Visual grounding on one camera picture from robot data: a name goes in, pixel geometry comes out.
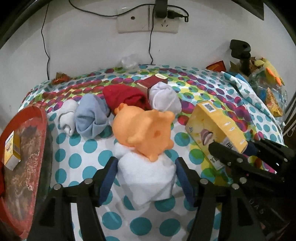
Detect black looping cable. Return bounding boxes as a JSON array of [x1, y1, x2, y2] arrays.
[[68, 0, 155, 18]]

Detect white sock bundle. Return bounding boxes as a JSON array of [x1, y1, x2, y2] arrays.
[[113, 141, 175, 207]]

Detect light blue sock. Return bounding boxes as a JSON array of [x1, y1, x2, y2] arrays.
[[74, 95, 110, 139]]

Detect clear bag of snacks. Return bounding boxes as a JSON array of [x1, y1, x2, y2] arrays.
[[248, 57, 288, 117]]

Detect red packet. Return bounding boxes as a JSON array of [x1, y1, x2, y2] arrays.
[[206, 60, 227, 71]]

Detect thin black wall cable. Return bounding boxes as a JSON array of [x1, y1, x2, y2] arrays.
[[41, 0, 51, 80]]

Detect red sock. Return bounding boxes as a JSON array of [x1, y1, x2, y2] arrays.
[[102, 85, 152, 114]]

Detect large yellow box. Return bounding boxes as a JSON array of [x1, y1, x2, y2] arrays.
[[185, 100, 248, 171]]

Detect white power outlet plate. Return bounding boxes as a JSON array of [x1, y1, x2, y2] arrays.
[[149, 5, 179, 33]]

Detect black clamp mount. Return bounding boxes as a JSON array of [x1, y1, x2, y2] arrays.
[[230, 39, 252, 77]]

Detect white wall socket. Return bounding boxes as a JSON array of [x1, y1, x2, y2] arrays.
[[117, 5, 151, 33]]

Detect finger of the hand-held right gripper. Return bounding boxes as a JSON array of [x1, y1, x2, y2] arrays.
[[209, 142, 278, 183], [246, 138, 295, 172]]

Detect red round tray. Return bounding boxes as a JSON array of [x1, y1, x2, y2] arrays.
[[0, 105, 53, 240]]

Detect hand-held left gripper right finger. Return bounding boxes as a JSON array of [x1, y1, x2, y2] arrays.
[[175, 157, 266, 241]]

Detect blue cloth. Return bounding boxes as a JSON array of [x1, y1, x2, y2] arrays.
[[225, 71, 249, 84]]

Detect small white sock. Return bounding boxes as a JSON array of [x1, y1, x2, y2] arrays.
[[57, 101, 79, 136]]

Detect dark red box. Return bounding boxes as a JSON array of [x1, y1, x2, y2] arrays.
[[134, 74, 168, 99]]

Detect polka dot bed sheet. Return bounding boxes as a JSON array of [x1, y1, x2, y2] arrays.
[[20, 64, 287, 241]]

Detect black plug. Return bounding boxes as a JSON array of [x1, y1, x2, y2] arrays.
[[168, 9, 189, 23]]

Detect black charger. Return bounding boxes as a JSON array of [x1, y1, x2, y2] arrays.
[[154, 0, 168, 19]]

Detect red orange candy wrapper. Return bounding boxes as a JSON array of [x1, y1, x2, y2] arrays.
[[52, 72, 71, 84]]

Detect orange toy pig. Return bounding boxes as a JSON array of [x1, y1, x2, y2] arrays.
[[113, 103, 175, 162]]

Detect black charger cable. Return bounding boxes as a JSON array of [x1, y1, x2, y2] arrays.
[[148, 17, 155, 65]]

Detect clear plastic wrap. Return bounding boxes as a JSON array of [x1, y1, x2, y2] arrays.
[[121, 54, 139, 69]]

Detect small yellow box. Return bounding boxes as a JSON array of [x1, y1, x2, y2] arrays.
[[4, 130, 22, 171]]

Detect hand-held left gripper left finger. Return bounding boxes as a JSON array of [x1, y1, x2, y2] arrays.
[[27, 156, 119, 241]]

